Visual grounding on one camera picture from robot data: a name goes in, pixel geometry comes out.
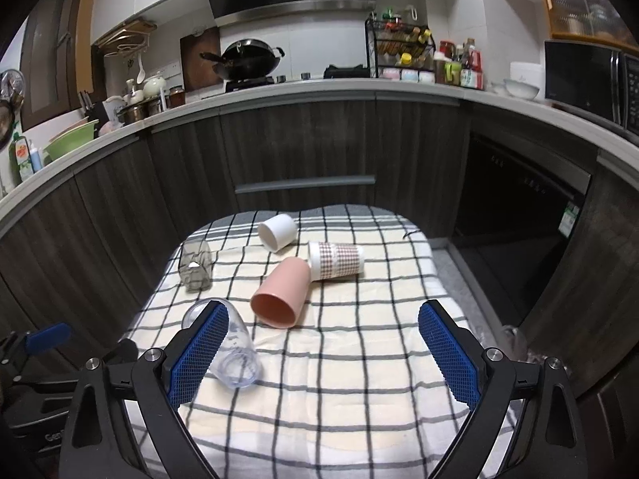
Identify black white checkered cloth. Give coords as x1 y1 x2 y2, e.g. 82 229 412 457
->
122 204 516 479

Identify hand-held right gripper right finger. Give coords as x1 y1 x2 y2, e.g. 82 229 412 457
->
417 299 588 479

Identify steel pot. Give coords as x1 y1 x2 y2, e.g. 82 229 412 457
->
120 101 163 126

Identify white bowl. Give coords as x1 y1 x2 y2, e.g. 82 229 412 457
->
503 79 541 101

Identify clear plastic cup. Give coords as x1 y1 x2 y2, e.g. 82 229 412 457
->
181 297 263 390

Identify white teapot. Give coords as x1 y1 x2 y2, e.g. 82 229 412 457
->
143 74 169 99

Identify pink cup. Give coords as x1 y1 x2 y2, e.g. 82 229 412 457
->
250 257 312 330

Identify hanging frying pan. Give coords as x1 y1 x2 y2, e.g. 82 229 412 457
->
0 69 26 150

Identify clear plastic bag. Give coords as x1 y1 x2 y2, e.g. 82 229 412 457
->
498 324 531 361

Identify hanging wire rack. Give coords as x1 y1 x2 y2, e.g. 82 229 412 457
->
94 19 159 57

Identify brown checkered paper cup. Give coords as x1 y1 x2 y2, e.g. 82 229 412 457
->
306 240 365 283

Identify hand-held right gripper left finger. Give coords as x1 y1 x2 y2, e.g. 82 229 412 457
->
65 299 230 479

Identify orange glass door cabinet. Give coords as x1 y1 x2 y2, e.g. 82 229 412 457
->
536 0 639 51

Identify white cup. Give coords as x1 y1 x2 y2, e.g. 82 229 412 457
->
258 214 299 253

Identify green basin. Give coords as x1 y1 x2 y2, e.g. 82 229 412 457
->
43 120 99 161

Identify grey transparent cup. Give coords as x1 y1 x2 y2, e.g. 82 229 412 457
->
179 239 213 293

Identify knife block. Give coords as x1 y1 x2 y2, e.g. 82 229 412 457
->
79 90 108 127

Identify grey drawer handle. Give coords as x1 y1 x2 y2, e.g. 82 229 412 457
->
234 175 377 195

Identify grey kitchen countertop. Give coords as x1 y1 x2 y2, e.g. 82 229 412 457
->
0 77 639 230

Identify white kettle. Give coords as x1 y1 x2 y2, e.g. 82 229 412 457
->
102 95 129 125

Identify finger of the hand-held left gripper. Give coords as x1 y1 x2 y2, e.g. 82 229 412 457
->
0 322 72 375
102 338 139 366

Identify green dish soap bottle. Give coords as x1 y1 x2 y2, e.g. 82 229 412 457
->
11 132 35 183

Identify dark wooden cutting board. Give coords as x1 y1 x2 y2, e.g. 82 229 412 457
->
180 27 223 92

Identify black wire spice rack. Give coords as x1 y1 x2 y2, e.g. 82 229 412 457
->
365 10 434 79

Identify black microwave oven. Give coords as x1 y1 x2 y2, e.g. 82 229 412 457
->
544 40 639 137

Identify black wok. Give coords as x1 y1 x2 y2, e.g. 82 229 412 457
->
200 39 285 81

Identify brown door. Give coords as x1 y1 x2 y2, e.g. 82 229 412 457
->
20 0 97 131

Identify black gas stove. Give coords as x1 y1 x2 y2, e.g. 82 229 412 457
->
224 64 371 93

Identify black built-in dishwasher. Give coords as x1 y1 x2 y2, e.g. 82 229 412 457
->
450 131 593 333

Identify dark wood base cabinet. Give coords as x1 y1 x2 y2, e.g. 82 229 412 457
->
0 95 639 410

